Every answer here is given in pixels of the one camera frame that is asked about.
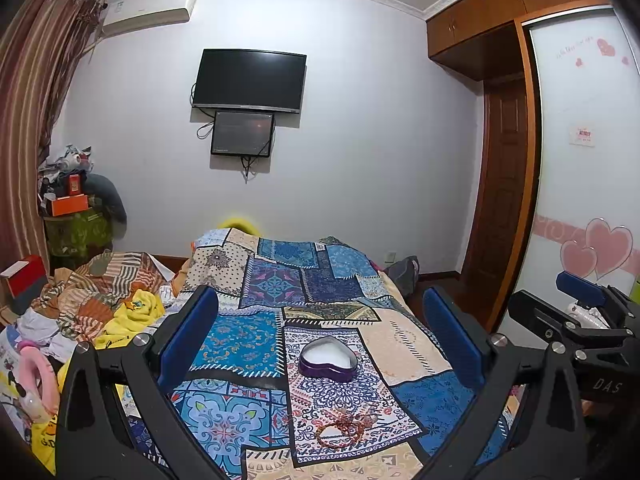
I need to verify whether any red braided string bracelet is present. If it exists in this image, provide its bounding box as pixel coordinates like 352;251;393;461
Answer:
314;406;379;451

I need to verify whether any white sliding door with hearts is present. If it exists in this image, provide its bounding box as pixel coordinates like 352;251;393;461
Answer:
491;6;640;351

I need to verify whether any green patterned storage box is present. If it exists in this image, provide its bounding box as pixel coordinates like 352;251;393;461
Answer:
44;209;113;259

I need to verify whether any small black wall monitor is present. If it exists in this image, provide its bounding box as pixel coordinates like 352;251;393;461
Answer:
210;110;274;158

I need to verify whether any pink plush toy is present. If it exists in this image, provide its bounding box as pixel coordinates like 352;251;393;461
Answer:
18;346;60;415

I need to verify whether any white wall air conditioner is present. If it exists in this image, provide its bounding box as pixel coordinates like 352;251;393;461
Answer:
102;0;196;37

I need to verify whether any purple heart-shaped tin box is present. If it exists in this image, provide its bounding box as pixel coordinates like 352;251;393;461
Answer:
298;336;358;382

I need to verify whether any dark grey cushion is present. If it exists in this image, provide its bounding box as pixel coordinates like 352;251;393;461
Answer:
85;172;127;224

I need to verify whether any large black wall television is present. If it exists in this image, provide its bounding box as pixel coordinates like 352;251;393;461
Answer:
192;49;307;113

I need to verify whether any brown wooden room door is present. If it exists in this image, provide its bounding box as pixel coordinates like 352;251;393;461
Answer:
462;78;528;326

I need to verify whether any dark bag on floor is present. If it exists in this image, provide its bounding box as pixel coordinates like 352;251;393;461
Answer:
384;256;420;297

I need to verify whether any blue patchwork bed cover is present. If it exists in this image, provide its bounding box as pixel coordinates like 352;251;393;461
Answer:
119;227;516;480

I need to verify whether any striped orange blanket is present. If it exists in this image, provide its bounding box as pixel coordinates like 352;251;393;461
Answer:
30;252;167;342

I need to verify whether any red box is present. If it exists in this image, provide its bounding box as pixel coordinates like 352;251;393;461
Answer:
1;255;46;298

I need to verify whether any orange box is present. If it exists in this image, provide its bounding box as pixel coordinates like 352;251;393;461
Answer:
51;194;89;217

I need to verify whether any wooden wardrobe with cabinets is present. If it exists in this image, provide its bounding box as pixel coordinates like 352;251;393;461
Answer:
426;0;606;330

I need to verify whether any yellow round object behind bed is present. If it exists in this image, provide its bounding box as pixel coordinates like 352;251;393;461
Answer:
217;217;260;237

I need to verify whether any striped brown curtain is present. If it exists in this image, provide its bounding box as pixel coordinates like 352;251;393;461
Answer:
1;0;105;268

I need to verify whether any yellow cloth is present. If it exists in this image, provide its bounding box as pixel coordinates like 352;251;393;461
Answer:
93;289;165;350

